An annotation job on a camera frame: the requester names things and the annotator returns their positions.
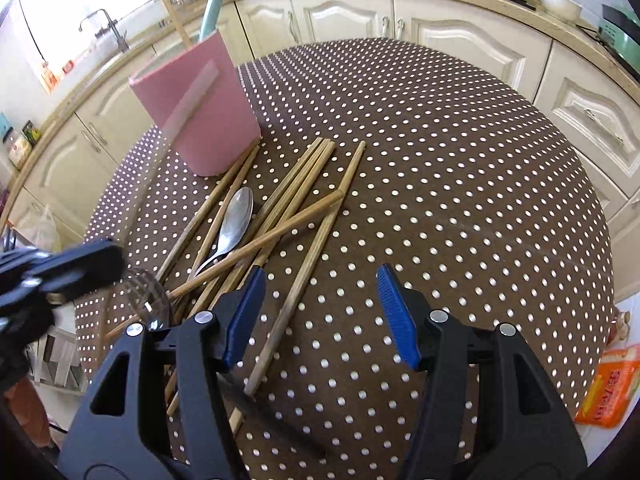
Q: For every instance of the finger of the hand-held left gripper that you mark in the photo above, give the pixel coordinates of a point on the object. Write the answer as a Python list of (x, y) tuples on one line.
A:
[(85, 267)]

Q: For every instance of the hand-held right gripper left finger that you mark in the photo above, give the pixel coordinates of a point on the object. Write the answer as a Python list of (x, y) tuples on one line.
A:
[(245, 315)]

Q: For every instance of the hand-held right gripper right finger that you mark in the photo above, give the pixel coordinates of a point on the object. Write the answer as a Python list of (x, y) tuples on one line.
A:
[(397, 320)]

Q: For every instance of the metal fork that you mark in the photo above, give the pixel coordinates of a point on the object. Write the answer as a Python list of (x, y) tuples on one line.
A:
[(145, 292)]

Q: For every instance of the pile of wooden chopsticks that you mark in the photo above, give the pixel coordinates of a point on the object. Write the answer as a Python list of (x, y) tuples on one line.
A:
[(306, 170)]

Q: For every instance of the pink utensil holder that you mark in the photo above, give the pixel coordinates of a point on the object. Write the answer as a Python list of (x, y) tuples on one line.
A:
[(200, 110)]

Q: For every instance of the clear plastic bag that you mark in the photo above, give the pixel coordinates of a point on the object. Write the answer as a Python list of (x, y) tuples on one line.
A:
[(42, 232)]

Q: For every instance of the white slatted rack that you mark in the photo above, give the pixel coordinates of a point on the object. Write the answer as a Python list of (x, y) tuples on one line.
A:
[(55, 355)]

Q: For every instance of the brown polka dot tablecloth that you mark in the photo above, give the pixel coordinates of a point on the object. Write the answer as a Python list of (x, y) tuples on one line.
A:
[(450, 185)]

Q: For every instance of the dark green packet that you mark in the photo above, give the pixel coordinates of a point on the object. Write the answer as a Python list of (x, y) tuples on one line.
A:
[(31, 132)]

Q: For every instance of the orange box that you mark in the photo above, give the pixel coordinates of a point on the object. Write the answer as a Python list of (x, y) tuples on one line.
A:
[(48, 77)]

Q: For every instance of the orange packet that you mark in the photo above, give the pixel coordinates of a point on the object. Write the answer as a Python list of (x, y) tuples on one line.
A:
[(610, 385)]

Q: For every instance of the small brown jar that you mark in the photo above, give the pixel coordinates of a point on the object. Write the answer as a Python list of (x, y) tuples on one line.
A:
[(620, 327)]

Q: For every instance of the metal kitchen faucet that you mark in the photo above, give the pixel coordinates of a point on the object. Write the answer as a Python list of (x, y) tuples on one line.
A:
[(117, 35)]

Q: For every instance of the kitchen window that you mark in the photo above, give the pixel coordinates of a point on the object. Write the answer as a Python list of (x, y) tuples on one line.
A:
[(75, 0)]

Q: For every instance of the bamboo chopstick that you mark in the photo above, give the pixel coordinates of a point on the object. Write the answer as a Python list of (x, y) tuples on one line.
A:
[(172, 10)]

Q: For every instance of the teal spatula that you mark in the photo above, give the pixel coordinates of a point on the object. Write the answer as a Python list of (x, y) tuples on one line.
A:
[(212, 5)]

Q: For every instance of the cream base cabinets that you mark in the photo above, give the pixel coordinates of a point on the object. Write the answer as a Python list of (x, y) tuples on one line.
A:
[(450, 30)]

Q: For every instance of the green countertop appliance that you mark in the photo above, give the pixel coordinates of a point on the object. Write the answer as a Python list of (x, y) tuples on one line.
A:
[(620, 30)]

